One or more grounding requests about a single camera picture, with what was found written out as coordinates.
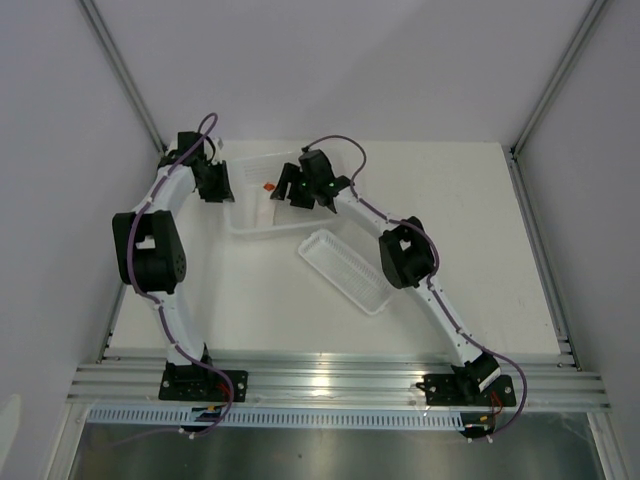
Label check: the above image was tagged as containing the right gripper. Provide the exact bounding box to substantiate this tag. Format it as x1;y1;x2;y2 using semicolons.
271;164;317;211

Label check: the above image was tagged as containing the white paper napkin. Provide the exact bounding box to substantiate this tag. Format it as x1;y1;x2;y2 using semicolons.
254;186;279;229

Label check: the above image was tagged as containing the large white plastic basket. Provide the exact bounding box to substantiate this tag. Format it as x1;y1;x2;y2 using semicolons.
227;147;351;241

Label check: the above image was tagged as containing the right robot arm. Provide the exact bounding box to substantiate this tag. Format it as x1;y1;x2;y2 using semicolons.
271;149;501;404

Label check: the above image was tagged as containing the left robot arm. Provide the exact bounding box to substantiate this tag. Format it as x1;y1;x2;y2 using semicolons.
112;132;234;400

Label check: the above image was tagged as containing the small white plastic tray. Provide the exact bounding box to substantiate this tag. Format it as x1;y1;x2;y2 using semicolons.
298;229;392;316

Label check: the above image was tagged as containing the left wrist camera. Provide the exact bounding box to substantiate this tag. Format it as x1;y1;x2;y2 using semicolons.
206;136;224;164

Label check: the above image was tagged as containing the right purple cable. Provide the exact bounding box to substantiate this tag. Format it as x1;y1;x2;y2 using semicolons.
300;134;529;435

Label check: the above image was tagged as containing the purple cable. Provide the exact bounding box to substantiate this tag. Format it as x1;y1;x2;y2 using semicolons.
300;134;529;435
127;113;236;444

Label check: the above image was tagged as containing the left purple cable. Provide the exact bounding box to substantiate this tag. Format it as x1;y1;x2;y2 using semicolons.
127;113;236;444

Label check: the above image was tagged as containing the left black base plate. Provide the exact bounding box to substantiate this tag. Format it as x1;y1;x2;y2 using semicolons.
158;364;230;403

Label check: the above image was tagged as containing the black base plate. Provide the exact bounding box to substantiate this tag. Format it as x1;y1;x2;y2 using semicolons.
415;374;517;407
158;364;230;403

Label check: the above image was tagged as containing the left aluminium frame post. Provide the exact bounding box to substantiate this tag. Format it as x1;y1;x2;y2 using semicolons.
76;0;166;153

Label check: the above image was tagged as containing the aluminium frame post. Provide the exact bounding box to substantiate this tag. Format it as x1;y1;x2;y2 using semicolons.
509;0;614;161
76;0;166;153

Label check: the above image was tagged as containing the aluminium mounting rail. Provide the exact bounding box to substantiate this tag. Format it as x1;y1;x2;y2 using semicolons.
67;349;612;412

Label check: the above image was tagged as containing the white slotted cable duct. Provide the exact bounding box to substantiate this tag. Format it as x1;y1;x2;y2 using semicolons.
87;405;464;431

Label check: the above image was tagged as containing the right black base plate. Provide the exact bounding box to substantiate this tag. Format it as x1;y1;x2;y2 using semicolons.
415;374;517;407

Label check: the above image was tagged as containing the right aluminium frame post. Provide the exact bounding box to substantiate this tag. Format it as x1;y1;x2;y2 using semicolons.
509;0;614;161

